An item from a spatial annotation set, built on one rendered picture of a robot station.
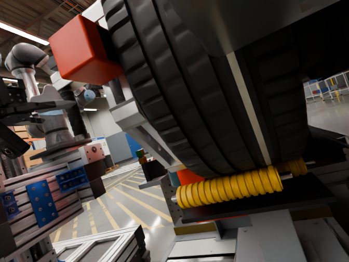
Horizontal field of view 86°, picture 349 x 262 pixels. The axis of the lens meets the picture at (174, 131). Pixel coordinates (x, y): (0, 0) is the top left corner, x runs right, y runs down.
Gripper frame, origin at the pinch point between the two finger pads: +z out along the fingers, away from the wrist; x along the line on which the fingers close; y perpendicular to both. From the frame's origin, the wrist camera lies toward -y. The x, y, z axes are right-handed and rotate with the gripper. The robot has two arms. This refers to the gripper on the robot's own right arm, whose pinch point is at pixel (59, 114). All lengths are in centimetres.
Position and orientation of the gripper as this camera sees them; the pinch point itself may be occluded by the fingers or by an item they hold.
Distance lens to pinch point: 59.1
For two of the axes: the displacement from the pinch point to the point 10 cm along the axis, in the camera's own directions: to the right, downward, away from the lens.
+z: 3.6, -1.1, 9.3
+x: -8.7, 3.2, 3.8
